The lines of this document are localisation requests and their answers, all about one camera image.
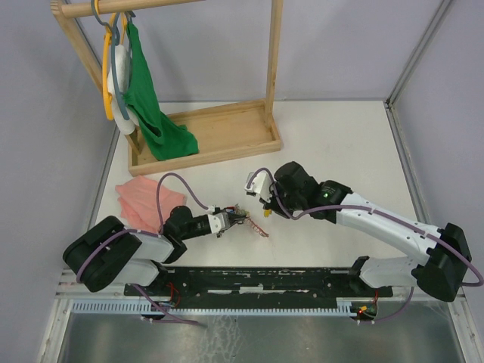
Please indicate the keyring bunch with coloured tags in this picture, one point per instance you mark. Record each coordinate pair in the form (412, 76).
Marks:
(246, 219)

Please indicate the wooden clothes rack frame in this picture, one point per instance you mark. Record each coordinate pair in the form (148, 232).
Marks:
(217, 52)

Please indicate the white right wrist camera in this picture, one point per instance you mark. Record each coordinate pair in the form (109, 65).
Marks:
(258, 186)

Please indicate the aluminium rail frame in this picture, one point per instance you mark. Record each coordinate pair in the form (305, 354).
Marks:
(427, 331)

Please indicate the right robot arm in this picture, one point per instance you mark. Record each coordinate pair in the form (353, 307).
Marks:
(435, 259)

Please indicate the white cloth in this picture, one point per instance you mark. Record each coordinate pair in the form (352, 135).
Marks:
(117, 86)

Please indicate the grey hanger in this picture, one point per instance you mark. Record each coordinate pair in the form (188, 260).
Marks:
(116, 67)

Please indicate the green cloth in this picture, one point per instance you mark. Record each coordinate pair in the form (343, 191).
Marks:
(164, 138)

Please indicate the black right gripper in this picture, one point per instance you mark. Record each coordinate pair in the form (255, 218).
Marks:
(273, 206)

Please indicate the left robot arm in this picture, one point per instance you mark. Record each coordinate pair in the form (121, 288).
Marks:
(112, 253)

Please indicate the yellow hanger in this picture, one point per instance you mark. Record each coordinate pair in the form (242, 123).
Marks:
(115, 31)

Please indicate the white cable duct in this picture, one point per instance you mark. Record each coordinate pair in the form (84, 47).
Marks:
(142, 306)

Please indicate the pink cloth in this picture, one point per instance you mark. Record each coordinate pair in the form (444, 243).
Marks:
(137, 199)

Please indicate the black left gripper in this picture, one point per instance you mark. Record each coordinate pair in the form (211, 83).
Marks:
(234, 218)

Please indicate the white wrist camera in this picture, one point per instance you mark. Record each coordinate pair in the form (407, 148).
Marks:
(258, 186)
(213, 221)

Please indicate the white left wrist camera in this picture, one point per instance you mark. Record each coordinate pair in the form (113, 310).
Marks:
(213, 221)

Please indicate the wooden rack base tray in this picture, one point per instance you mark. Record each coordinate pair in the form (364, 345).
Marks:
(226, 132)

